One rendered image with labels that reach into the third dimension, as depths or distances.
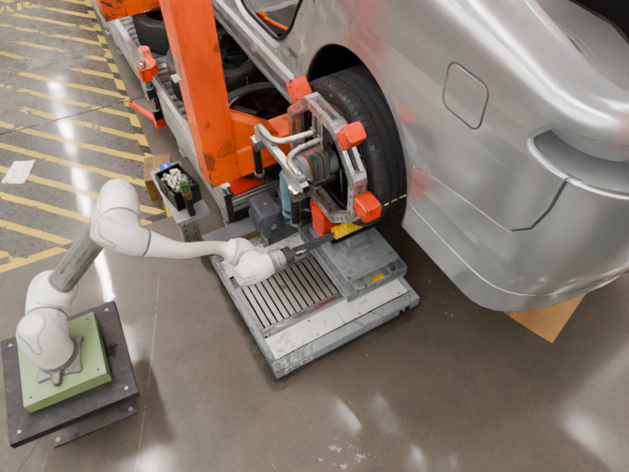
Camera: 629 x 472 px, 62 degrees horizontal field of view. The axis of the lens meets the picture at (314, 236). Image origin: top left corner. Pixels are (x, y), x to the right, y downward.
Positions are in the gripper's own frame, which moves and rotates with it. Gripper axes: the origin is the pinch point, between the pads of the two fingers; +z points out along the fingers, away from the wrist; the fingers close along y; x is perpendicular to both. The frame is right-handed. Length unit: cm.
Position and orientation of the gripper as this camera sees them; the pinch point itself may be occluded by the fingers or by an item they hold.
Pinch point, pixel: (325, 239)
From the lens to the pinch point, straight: 225.1
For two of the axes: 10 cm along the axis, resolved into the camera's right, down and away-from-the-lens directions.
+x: -3.6, -9.2, -1.4
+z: 8.7, -3.8, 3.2
